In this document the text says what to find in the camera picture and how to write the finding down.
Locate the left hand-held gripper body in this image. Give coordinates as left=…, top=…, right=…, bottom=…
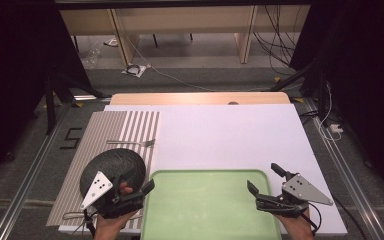
left=79, top=170, right=145, bottom=220

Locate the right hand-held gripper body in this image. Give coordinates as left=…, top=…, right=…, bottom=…
left=255, top=173, right=334, bottom=219

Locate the black round plate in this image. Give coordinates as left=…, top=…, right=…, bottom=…
left=79, top=148, right=147, bottom=209

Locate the silver fork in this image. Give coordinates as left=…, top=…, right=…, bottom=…
left=106, top=138, right=156, bottom=148

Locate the green tray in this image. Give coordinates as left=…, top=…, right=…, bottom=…
left=140, top=169, right=283, bottom=240

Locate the person's right hand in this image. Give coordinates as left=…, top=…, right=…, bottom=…
left=274, top=208, right=316, bottom=240

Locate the person's left hand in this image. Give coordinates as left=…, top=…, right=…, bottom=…
left=94, top=182, right=138, bottom=240

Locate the grey striped placemat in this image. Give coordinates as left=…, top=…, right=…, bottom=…
left=45, top=110, right=161, bottom=231

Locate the white board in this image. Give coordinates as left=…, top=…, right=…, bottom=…
left=58, top=103, right=348, bottom=236

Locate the black metal stand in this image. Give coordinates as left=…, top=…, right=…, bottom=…
left=44, top=64, right=113, bottom=136
left=268, top=59, right=331, bottom=128

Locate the light wooden table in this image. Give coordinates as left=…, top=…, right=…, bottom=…
left=109, top=92, right=292, bottom=106

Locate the clear plastic bag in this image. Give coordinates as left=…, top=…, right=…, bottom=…
left=79, top=43, right=103, bottom=68

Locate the black curtain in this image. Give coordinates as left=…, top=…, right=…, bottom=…
left=0, top=0, right=92, bottom=188
left=289, top=0, right=384, bottom=201

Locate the light wooden desk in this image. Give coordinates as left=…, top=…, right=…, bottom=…
left=59, top=5, right=311, bottom=65

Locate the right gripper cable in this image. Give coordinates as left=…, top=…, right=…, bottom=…
left=298, top=202, right=323, bottom=236

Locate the aluminium floor rail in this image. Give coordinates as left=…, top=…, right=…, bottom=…
left=304, top=99, right=381, bottom=240
left=0, top=106, right=71, bottom=240

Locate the black floor cable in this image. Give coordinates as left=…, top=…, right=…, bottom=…
left=331, top=194, right=368, bottom=240

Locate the white adapter cable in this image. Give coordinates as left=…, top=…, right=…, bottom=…
left=318, top=81, right=343, bottom=143

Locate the plastic bag with black cable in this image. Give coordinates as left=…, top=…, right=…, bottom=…
left=121, top=63, right=152, bottom=78

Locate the long white floor cable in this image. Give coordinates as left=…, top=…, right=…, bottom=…
left=126, top=36, right=264, bottom=93

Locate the bundle of black cables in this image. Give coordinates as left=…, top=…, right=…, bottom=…
left=253, top=5, right=301, bottom=76

